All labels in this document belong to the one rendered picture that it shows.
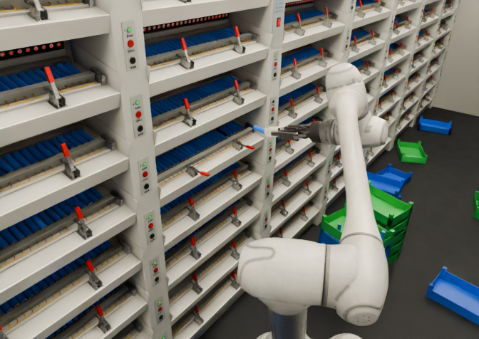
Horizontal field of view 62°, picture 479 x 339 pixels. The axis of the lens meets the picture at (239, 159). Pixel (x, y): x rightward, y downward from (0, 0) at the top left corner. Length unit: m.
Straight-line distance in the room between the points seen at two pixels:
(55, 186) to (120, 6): 0.47
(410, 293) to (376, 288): 1.55
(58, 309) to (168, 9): 0.89
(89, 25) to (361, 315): 0.86
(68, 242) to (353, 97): 0.88
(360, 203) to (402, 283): 1.46
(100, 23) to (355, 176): 0.73
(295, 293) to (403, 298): 1.54
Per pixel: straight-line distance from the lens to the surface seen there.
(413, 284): 2.48
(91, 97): 1.06
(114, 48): 1.06
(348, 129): 1.10
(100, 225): 1.23
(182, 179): 1.40
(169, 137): 1.26
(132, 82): 1.11
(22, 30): 0.94
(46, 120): 1.00
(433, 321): 2.33
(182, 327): 1.91
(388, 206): 2.44
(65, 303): 1.31
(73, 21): 0.99
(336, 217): 2.24
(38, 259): 1.17
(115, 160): 1.15
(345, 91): 1.18
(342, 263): 0.87
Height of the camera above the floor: 1.62
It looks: 28 degrees down
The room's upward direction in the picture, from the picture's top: 1 degrees clockwise
